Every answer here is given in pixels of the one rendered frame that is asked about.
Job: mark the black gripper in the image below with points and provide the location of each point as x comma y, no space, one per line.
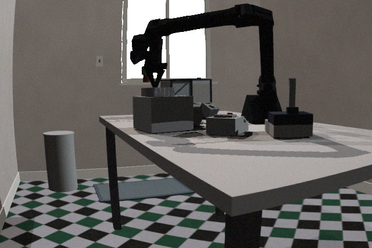
151,68

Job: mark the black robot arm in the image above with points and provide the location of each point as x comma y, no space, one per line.
250,15

